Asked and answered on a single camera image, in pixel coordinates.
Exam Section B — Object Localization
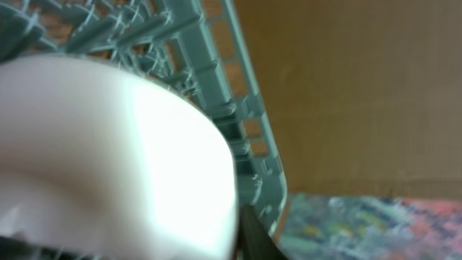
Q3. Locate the cardboard back panel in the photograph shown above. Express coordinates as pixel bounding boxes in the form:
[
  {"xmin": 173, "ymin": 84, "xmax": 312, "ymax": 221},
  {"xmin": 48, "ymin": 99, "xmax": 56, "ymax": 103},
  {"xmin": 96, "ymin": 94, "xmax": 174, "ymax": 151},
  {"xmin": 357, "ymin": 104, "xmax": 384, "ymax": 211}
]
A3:
[{"xmin": 236, "ymin": 0, "xmax": 461, "ymax": 199}]

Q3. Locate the small pink bowl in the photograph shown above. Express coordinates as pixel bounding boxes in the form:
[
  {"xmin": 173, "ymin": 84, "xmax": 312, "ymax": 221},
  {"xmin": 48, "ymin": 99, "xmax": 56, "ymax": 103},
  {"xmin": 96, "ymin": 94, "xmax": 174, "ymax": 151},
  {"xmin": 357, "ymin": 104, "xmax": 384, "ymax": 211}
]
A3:
[{"xmin": 1, "ymin": 55, "xmax": 237, "ymax": 259}]

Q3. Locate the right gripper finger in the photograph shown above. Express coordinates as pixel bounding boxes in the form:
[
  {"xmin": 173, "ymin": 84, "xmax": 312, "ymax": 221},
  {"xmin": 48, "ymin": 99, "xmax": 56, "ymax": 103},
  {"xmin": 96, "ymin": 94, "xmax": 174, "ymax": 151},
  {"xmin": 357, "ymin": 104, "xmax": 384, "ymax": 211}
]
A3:
[{"xmin": 237, "ymin": 204, "xmax": 287, "ymax": 260}]

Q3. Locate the grey dishwasher rack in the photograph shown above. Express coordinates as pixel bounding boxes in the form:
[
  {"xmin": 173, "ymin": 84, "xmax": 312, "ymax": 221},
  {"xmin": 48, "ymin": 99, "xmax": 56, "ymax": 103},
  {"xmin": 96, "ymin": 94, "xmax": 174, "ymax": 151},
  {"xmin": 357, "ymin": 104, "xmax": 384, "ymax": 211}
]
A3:
[{"xmin": 1, "ymin": 0, "xmax": 287, "ymax": 234}]

